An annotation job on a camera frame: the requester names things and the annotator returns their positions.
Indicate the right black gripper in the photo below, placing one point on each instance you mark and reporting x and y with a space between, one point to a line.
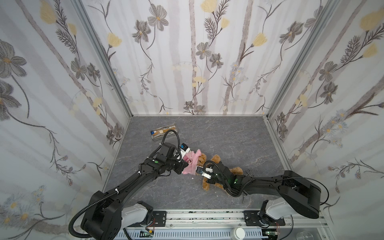
212 173

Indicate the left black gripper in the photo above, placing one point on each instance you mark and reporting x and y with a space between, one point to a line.
181 157

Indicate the brown teddy bear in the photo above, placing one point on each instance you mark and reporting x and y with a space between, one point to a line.
216 158

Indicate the pink fleece bear hoodie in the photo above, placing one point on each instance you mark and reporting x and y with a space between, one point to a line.
192 158

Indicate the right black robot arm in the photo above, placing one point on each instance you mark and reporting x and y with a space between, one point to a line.
295 193

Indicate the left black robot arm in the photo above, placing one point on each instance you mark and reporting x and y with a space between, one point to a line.
102 218

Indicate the clear plastic tool box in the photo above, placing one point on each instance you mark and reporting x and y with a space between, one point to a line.
158 133

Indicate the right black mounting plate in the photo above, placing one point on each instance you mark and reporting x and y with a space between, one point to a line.
254 219

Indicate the black mounting plate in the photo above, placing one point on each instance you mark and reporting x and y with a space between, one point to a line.
156 219
254 219

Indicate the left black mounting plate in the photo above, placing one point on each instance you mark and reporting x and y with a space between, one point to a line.
156 219

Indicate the white round cap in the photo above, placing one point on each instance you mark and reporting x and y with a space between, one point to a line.
237 233

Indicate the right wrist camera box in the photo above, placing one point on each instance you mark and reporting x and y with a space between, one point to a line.
205 172

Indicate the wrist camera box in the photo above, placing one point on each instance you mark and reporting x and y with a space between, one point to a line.
205 172
184 149

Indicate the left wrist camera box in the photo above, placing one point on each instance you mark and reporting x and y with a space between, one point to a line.
184 149

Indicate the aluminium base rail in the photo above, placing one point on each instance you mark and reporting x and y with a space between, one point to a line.
216 225

